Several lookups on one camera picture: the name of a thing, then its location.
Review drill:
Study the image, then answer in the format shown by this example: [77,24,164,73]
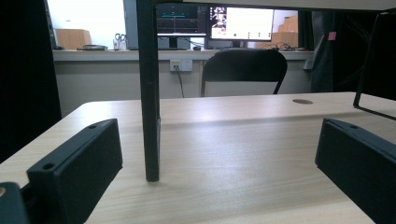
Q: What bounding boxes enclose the white wall outlet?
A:
[169,58,193,73]

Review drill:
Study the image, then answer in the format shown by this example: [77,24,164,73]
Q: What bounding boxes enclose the scissors in holder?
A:
[112,33,128,51]

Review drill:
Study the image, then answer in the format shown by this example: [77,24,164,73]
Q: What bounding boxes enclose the small cardboard box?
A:
[54,28,92,51]

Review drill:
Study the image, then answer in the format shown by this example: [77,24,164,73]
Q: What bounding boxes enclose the grey hanging cloth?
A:
[306,10,335,93]

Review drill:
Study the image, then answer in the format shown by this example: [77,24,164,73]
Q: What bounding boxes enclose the bright screen monitor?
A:
[208,6,276,42]

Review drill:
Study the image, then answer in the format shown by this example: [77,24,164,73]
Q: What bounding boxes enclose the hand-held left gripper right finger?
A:
[314,118,396,224]

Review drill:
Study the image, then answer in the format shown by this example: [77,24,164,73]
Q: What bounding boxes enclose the black outlet cable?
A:
[175,65,186,99]

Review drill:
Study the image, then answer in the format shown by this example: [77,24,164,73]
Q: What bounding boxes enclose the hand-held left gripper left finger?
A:
[26,118,123,224]

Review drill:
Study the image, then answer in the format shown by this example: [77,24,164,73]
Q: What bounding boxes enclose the black folding chair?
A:
[200,48,289,98]

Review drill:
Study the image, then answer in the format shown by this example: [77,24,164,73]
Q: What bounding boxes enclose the grey counter ledge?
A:
[51,49,315,63]

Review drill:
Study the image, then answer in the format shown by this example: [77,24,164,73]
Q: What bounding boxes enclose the large cardboard box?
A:
[274,15,300,49]

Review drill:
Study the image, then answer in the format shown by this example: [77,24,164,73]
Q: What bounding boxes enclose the dark screen monitor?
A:
[155,2,208,38]

